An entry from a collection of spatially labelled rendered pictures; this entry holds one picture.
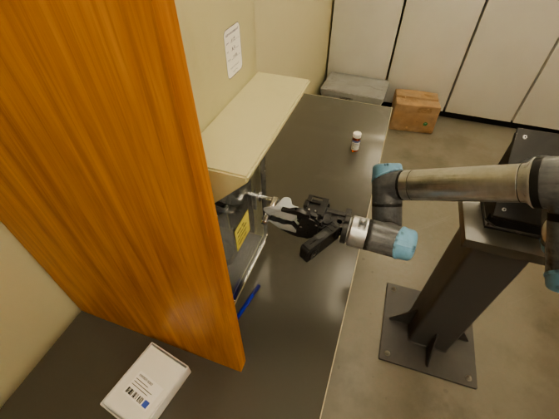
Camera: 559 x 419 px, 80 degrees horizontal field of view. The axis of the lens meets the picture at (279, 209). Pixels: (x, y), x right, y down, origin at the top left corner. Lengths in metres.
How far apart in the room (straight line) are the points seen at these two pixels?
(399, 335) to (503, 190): 1.41
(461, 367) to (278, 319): 1.33
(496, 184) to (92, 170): 0.69
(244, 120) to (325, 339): 0.61
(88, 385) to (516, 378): 1.93
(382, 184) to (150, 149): 0.62
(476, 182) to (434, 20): 2.86
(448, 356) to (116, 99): 1.97
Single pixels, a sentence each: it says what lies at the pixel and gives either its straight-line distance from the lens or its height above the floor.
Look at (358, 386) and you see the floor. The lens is 1.92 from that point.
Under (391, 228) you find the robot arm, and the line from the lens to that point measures 0.80.
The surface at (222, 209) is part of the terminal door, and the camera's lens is 0.67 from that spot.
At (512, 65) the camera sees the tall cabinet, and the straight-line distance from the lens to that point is 3.75.
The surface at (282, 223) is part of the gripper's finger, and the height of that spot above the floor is 1.19.
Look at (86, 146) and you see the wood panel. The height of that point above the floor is 1.57.
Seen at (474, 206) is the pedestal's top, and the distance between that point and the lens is 1.41.
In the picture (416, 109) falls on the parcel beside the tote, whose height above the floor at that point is 0.24.
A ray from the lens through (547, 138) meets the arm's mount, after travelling 1.36.
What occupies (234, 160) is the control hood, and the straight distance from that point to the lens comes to 0.49.
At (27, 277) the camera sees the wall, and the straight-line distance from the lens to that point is 1.00.
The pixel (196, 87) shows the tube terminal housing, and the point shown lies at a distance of 0.54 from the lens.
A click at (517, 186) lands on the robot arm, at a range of 0.75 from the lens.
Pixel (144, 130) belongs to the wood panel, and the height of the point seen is 1.62.
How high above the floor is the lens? 1.81
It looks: 46 degrees down
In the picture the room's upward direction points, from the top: straight up
